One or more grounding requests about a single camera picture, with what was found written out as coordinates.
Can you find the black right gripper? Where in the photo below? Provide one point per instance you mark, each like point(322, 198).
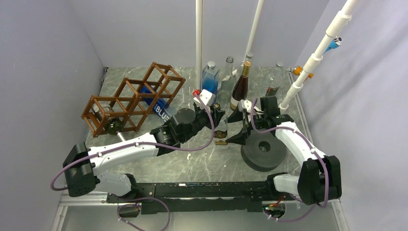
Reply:
point(239, 138)

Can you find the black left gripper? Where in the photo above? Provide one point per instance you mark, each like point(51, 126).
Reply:
point(209, 124)

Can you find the clear bottle black cap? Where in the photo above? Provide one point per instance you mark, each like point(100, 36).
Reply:
point(221, 134)

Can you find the blue label clear bottle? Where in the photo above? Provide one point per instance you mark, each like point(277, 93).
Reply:
point(160, 108)

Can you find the dark wine bottle gold cap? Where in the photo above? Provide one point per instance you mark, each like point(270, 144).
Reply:
point(241, 88)

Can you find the tall clear bottle black label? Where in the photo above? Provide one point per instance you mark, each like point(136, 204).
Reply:
point(227, 78)

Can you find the dark bottle silver cap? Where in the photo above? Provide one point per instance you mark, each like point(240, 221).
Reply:
point(114, 125)

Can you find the clear bottle red black label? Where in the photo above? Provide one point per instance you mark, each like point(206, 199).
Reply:
point(248, 58)

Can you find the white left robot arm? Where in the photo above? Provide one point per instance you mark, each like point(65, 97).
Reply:
point(87, 169)

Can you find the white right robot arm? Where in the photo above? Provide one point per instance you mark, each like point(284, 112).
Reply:
point(320, 177)

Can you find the brown wooden wine rack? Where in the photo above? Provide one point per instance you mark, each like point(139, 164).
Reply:
point(127, 102)

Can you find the black round perforated speaker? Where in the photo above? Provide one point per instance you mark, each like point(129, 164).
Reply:
point(263, 152)

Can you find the orange clip on pipe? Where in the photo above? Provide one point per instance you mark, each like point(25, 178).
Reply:
point(298, 70)

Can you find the blue clip on pipe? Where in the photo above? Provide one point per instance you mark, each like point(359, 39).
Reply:
point(335, 43)

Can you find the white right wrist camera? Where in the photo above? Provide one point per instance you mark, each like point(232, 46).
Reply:
point(245, 107)

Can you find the clear bottle by right wall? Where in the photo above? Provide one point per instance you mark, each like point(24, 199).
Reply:
point(273, 80)

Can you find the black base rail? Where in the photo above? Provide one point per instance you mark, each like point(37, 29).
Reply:
point(251, 196)

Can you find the white PVC pipe frame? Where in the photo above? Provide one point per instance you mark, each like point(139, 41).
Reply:
point(292, 31)

